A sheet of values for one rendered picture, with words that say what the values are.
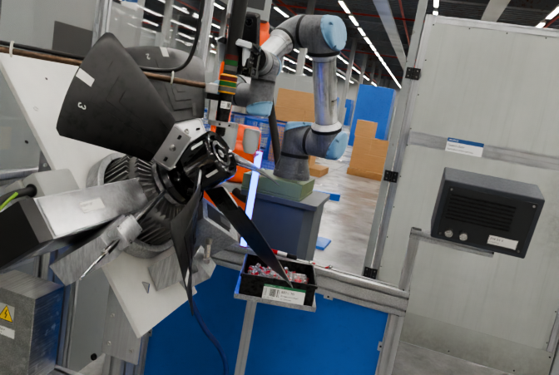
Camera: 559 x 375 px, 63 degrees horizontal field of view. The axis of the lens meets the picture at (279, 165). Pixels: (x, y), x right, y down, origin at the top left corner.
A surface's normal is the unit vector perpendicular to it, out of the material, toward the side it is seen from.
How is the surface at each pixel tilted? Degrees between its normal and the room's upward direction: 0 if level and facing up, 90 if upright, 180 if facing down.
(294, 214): 90
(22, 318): 90
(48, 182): 50
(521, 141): 89
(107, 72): 75
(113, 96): 80
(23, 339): 90
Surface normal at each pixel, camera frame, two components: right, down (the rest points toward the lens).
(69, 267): -0.14, 0.32
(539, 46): -0.28, 0.10
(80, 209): 0.84, -0.47
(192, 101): 0.34, -0.51
